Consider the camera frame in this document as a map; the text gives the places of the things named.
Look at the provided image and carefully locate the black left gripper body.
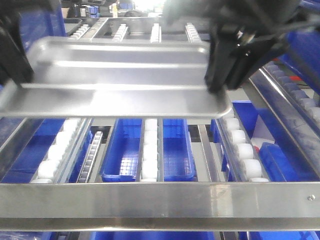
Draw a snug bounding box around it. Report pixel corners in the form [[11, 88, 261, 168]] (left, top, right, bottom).
[[0, 11, 34, 85]]

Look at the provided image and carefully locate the blue bin below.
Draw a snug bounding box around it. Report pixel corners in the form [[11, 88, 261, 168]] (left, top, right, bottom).
[[100, 118, 197, 182], [1, 119, 93, 184], [209, 100, 313, 183]]

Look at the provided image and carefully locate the blue bin below left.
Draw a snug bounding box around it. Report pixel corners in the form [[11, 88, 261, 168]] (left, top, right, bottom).
[[1, 119, 93, 184]]

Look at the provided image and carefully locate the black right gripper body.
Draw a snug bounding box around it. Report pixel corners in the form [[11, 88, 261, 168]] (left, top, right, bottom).
[[203, 14, 291, 92]]

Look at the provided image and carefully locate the blue bin below centre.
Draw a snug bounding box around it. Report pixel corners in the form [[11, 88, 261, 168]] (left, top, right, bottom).
[[100, 118, 197, 182]]

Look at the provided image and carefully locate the white roller track right-centre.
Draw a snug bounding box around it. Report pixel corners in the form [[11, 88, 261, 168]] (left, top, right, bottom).
[[211, 109, 270, 182]]

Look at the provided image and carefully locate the blue bin upper right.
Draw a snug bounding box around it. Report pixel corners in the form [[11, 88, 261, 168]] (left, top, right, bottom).
[[280, 0, 320, 93]]

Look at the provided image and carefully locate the steel front shelf bar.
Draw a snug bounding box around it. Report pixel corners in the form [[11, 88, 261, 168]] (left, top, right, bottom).
[[0, 182, 320, 232]]

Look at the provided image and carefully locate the blue bin below right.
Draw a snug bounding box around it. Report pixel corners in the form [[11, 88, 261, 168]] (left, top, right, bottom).
[[209, 100, 313, 183]]

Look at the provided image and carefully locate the white roller track far right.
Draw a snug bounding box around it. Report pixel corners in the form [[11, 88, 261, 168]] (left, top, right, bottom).
[[263, 62, 320, 129]]

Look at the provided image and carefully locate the white roller track centre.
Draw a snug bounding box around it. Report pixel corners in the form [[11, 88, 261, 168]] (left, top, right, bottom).
[[140, 118, 163, 182]]

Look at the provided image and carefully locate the white roller track left-centre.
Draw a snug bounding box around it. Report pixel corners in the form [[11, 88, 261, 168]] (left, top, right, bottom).
[[30, 117, 92, 184]]

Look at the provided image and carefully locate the right steel divider rail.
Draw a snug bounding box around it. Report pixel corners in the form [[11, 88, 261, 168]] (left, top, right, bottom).
[[243, 68, 320, 180]]

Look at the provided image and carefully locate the small silver ribbed tray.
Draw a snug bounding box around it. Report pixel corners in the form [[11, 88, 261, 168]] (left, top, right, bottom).
[[0, 37, 232, 119]]

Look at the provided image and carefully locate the white roller track far left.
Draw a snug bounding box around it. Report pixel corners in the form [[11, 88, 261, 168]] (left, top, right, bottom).
[[68, 24, 90, 40]]

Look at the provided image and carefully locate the left steel divider rail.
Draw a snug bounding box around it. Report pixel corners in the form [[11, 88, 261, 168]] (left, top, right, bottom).
[[0, 117, 44, 179]]

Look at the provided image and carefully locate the steel divider rail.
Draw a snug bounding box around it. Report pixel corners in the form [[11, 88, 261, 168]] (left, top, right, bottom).
[[0, 117, 44, 179], [243, 68, 320, 180]]

